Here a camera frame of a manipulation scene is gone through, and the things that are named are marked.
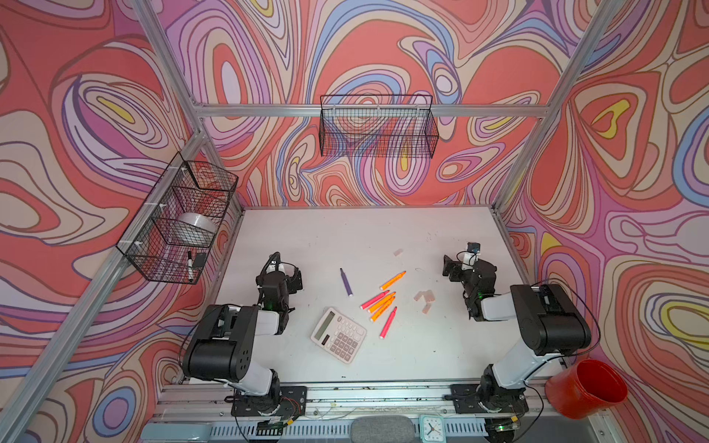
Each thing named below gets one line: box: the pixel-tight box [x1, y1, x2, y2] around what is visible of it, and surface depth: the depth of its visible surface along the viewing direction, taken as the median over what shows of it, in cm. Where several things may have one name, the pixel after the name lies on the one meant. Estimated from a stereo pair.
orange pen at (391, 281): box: [379, 270, 408, 291], surface depth 98 cm
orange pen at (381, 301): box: [367, 291, 397, 313], surface depth 93 cm
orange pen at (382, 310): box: [369, 296, 397, 323], surface depth 91 cm
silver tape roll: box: [172, 212, 218, 243], surface depth 74 cm
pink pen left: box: [360, 289, 391, 311], surface depth 93 cm
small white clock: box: [419, 414, 446, 443], surface depth 69 cm
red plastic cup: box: [545, 359, 628, 420], surface depth 67 cm
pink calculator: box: [310, 307, 368, 365], surface depth 84 cm
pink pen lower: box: [379, 306, 398, 339], surface depth 88 cm
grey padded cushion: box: [350, 415, 415, 443], surface depth 68 cm
